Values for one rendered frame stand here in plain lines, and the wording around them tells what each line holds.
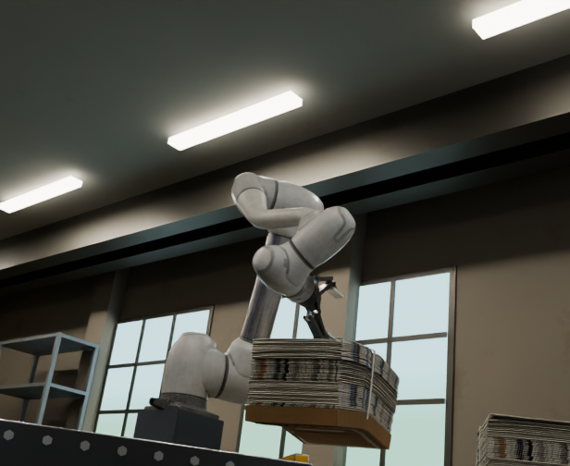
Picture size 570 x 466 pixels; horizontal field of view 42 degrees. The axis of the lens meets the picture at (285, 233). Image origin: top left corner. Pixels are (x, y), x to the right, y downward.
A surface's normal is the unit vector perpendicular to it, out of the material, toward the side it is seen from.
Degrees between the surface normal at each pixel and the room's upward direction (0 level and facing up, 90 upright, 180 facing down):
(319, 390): 97
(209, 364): 87
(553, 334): 90
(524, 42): 180
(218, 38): 180
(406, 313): 90
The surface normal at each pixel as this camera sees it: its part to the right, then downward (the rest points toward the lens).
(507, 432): -0.14, -0.40
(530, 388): -0.65, -0.36
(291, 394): -0.51, -0.26
